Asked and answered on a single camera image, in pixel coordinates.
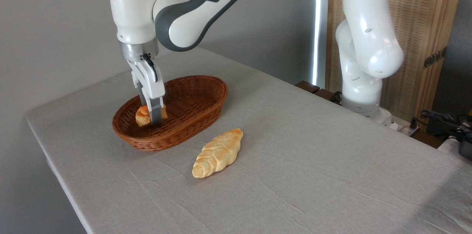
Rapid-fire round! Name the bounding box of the wooden woven folding screen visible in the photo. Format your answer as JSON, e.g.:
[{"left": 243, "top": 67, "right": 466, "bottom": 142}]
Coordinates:
[{"left": 326, "top": 0, "right": 467, "bottom": 123}]

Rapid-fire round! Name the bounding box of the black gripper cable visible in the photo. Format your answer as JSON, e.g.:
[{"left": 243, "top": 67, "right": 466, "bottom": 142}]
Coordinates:
[{"left": 141, "top": 54, "right": 158, "bottom": 82}]

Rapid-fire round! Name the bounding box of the small round orange bread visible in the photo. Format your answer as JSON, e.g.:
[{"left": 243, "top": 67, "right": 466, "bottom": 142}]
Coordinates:
[{"left": 135, "top": 104, "right": 168, "bottom": 128}]

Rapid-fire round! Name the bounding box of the brown wicker basket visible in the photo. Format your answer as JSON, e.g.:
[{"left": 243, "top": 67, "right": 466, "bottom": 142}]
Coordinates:
[{"left": 112, "top": 75, "right": 228, "bottom": 152}]

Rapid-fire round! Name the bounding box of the dark brown wooden block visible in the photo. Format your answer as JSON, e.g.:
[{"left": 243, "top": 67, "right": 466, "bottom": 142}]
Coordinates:
[
  {"left": 313, "top": 88, "right": 342, "bottom": 104},
  {"left": 295, "top": 80, "right": 320, "bottom": 94}
]

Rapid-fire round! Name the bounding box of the black cable bundle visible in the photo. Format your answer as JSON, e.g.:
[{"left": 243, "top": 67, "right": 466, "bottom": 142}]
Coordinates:
[{"left": 410, "top": 110, "right": 472, "bottom": 143}]

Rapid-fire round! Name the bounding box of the white power strip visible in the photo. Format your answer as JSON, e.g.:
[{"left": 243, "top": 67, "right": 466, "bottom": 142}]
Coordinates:
[{"left": 390, "top": 117, "right": 421, "bottom": 137}]

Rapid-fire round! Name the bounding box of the dark metal screen hinge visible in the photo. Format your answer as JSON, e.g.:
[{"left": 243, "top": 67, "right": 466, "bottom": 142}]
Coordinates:
[{"left": 423, "top": 47, "right": 448, "bottom": 69}]

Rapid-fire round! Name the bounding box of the long braided pale bread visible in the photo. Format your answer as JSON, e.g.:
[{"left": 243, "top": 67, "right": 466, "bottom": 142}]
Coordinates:
[{"left": 192, "top": 128, "right": 244, "bottom": 179}]

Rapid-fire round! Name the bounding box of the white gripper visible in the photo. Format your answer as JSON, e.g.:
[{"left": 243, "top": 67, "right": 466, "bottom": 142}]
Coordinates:
[{"left": 127, "top": 56, "right": 165, "bottom": 126}]

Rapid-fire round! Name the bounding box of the grey tablecloth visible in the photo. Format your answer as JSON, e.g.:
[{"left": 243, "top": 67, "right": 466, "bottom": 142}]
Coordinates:
[{"left": 25, "top": 48, "right": 472, "bottom": 234}]

